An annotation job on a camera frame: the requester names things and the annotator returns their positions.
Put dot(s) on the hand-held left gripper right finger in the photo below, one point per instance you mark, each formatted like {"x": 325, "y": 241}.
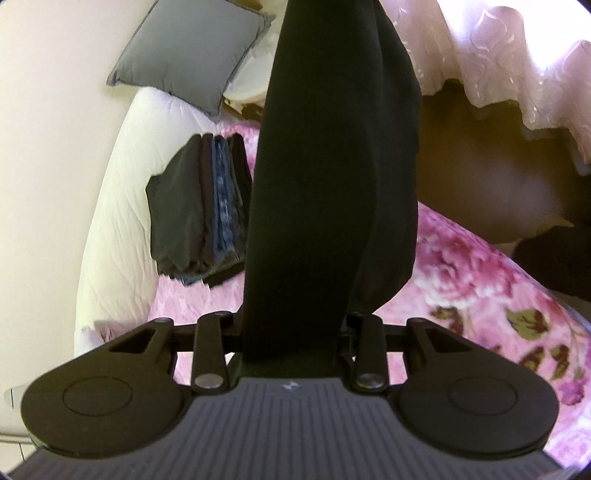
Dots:
{"x": 369, "y": 341}

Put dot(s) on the folded blue jeans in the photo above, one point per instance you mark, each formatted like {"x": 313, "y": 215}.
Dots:
{"x": 223, "y": 207}

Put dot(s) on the folded navy garment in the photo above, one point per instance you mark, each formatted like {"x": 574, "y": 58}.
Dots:
{"x": 207, "y": 207}

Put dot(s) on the white pillow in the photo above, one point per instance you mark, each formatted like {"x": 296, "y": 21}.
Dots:
{"x": 249, "y": 78}

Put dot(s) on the grey pillow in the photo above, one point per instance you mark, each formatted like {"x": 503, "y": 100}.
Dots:
{"x": 184, "y": 50}

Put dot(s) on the pink lace curtain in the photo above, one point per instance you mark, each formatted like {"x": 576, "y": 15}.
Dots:
{"x": 508, "y": 55}

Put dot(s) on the dark cloth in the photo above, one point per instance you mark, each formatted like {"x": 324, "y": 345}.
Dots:
{"x": 554, "y": 258}

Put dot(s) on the white quilted duvet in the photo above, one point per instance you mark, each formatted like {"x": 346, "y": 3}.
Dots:
{"x": 120, "y": 184}

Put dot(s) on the pink floral blanket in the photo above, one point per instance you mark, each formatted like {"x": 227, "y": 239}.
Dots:
{"x": 461, "y": 286}

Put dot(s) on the black pants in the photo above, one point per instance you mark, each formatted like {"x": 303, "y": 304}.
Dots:
{"x": 323, "y": 184}

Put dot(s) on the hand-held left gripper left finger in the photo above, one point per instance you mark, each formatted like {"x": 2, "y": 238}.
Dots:
{"x": 210, "y": 341}

